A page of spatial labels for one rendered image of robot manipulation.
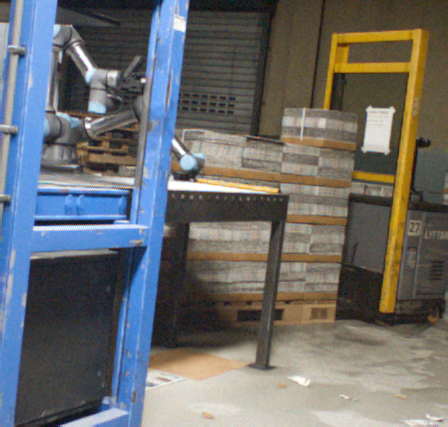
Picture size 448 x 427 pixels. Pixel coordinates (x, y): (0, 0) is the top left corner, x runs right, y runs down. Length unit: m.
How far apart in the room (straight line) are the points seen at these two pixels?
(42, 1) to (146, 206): 0.76
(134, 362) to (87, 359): 0.15
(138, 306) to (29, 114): 0.79
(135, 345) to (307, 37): 9.47
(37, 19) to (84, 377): 1.08
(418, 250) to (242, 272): 1.38
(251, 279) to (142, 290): 2.33
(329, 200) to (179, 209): 2.26
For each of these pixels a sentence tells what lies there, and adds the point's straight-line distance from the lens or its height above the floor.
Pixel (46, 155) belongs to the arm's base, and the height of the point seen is 0.85.
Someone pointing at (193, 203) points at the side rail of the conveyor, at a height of 0.75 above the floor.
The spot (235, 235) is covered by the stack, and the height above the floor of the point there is 0.52.
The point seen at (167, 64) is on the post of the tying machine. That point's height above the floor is 1.19.
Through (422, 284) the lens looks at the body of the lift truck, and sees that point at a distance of 5.83.
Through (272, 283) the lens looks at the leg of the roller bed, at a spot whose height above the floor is 0.39.
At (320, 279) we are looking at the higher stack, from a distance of 5.33.
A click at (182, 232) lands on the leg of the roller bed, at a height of 0.56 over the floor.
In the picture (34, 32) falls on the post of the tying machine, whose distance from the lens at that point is 2.16.
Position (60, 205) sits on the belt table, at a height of 0.74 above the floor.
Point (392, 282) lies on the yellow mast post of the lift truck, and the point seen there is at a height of 0.28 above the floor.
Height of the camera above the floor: 0.93
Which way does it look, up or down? 3 degrees down
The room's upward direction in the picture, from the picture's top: 7 degrees clockwise
